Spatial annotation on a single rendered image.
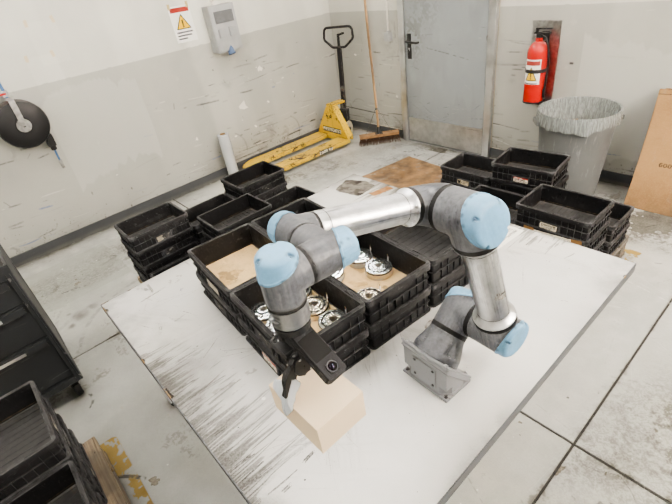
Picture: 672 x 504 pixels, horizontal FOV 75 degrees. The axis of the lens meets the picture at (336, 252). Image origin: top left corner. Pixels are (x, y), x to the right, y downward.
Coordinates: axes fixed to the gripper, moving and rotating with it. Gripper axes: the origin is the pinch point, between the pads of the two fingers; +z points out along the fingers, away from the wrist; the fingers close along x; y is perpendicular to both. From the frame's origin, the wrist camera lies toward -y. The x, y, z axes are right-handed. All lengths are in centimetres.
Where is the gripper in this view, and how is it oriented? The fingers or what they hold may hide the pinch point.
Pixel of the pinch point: (316, 394)
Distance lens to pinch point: 96.3
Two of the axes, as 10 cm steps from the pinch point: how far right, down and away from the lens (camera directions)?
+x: -7.3, 4.6, -5.0
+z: 1.4, 8.2, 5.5
